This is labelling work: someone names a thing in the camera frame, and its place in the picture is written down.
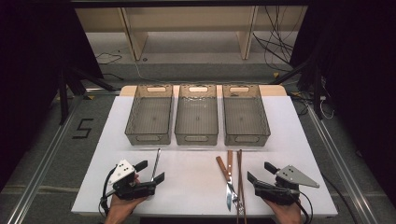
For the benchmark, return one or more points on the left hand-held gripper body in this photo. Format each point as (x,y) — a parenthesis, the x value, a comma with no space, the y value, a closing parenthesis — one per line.
(124,170)

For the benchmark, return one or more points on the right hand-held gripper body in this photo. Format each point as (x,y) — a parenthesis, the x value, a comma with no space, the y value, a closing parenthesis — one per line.
(292,177)

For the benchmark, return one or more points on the metal spoon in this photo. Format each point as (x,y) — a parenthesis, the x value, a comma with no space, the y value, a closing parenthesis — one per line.
(156,163)

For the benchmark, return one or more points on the clear grey plastic bin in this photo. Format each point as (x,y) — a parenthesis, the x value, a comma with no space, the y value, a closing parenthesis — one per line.
(149,118)
(246,119)
(196,119)

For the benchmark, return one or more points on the person's right hand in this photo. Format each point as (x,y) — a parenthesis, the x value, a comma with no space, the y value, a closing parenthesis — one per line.
(285,214)

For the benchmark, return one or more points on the person's left hand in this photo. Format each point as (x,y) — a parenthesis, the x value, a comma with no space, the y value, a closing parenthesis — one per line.
(120,210)

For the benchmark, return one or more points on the black metal stand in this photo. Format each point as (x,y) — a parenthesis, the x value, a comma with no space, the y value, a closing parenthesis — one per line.
(317,93)
(63,99)

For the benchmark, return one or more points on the black curtain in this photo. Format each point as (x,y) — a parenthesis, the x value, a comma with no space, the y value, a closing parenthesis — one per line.
(361,77)
(31,77)

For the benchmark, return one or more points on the light wooden shelf unit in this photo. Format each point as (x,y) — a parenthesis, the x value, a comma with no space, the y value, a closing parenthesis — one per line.
(186,18)

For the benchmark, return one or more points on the metal floor rail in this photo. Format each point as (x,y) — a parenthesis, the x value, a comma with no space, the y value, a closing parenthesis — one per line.
(46,168)
(339,161)

